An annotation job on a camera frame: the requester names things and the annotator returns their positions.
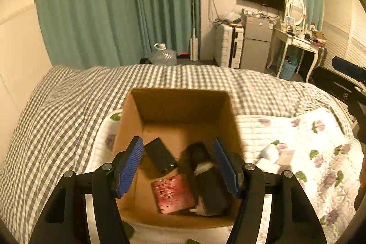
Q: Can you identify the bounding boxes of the oval white vanity mirror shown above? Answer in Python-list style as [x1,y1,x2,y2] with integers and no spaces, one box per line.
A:
[285,0,308,28]

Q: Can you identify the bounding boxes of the small black box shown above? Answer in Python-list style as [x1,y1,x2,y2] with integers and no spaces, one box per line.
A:
[144,137,178,175]

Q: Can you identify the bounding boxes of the silver mini fridge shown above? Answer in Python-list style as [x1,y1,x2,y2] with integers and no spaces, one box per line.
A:
[240,15,275,72]

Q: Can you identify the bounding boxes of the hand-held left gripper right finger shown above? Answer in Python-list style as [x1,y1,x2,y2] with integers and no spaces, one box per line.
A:
[212,137,328,244]

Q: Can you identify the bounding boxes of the blue laundry basket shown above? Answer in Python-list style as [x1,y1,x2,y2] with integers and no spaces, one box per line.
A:
[279,55,298,80]

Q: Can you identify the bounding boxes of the beige small box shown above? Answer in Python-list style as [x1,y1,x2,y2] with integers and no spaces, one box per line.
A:
[278,150,296,173]

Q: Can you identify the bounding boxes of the white floral quilt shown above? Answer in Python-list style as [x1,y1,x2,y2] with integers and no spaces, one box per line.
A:
[86,107,361,244]

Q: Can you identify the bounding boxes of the white small box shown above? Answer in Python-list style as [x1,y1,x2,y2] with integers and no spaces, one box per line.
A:
[255,160,282,175]

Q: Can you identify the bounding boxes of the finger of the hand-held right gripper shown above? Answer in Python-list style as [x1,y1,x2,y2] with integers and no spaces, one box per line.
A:
[332,57,366,82]
[312,67,366,108]

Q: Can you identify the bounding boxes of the grey checked blanket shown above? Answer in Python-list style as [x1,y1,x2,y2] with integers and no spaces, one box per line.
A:
[0,64,353,244]

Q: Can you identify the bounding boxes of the red patterned packet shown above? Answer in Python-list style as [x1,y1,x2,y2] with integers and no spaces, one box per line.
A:
[151,174,198,215]

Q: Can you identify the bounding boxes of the cardboard box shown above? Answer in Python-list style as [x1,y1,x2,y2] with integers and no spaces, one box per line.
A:
[112,88,246,229]

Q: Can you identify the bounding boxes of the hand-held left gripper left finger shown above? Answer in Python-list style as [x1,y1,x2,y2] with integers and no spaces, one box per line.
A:
[29,136,145,244]

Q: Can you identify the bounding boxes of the white suitcase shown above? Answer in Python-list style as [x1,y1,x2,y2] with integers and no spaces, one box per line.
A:
[214,24,244,68]

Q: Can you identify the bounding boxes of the black and white bottle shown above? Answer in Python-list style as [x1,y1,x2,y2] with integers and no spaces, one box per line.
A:
[183,142,233,216]

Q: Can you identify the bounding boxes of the clear water jug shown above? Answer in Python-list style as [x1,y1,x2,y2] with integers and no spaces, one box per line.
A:
[149,43,178,66]

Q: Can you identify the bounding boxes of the white dressing table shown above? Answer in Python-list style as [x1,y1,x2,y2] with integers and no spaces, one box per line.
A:
[266,28,325,83]

